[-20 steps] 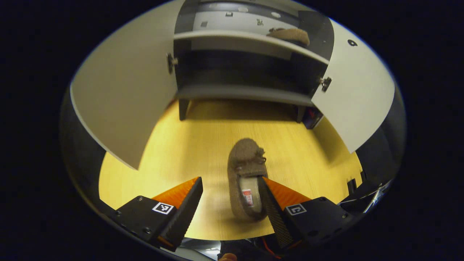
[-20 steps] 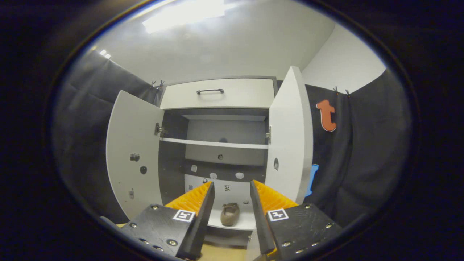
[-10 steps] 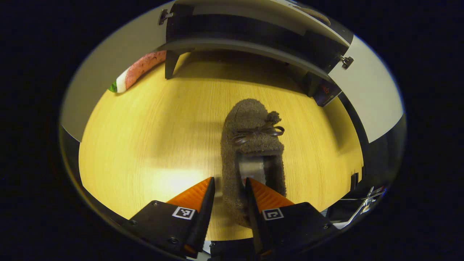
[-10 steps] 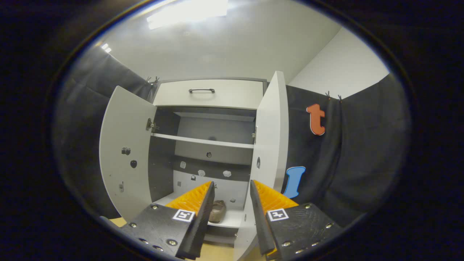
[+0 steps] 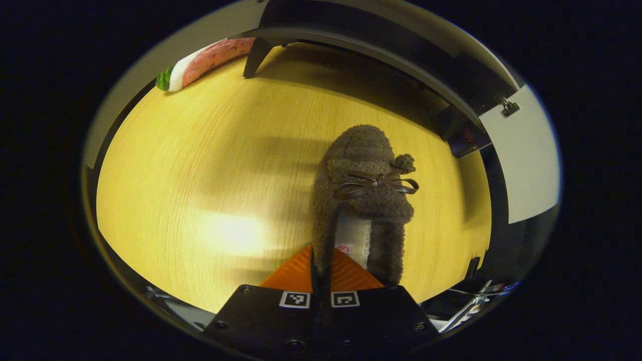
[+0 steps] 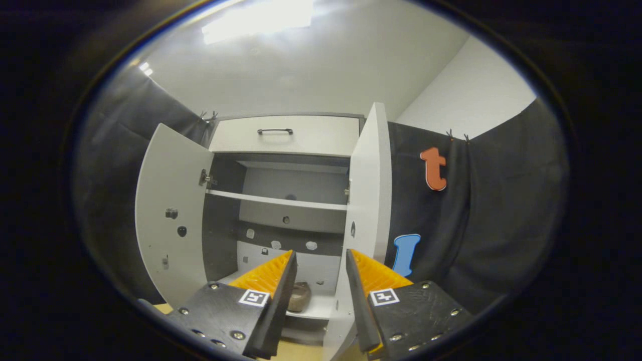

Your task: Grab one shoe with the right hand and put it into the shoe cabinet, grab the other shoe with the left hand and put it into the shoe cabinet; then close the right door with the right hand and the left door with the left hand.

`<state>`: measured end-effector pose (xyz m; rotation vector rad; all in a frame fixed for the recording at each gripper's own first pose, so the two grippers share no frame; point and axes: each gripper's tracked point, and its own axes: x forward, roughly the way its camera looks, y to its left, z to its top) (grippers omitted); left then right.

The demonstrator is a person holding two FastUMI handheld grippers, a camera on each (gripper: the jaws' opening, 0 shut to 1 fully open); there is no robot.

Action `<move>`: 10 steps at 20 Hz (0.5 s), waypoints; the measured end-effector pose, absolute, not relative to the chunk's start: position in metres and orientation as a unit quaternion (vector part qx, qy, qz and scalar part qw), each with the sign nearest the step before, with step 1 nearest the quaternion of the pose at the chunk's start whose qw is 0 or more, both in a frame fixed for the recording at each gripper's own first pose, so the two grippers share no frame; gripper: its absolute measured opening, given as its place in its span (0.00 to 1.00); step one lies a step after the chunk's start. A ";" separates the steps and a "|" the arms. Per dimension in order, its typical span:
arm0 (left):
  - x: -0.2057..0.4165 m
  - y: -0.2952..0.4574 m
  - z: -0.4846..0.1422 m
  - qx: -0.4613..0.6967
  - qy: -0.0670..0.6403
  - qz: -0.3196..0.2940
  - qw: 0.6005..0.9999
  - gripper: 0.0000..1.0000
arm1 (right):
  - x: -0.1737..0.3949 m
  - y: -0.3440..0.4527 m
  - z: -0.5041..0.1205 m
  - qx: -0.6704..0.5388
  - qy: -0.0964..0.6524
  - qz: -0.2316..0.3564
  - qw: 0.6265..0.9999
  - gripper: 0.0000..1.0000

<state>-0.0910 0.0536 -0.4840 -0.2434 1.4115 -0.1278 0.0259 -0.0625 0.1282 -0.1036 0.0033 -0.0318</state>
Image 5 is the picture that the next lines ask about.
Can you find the white shoe cabinet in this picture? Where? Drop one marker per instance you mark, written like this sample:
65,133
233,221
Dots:
401,45

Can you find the watermelon slice toy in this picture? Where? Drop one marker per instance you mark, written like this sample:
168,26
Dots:
210,57

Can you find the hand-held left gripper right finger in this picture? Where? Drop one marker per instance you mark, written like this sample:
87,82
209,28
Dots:
381,321

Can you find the brown fuzzy shoe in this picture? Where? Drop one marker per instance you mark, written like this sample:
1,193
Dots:
361,150

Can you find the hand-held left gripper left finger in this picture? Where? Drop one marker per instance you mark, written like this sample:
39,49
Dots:
261,321

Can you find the small black box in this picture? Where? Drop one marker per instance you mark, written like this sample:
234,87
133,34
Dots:
469,141

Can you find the silver metal bracket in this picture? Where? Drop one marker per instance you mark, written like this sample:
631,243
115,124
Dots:
471,306

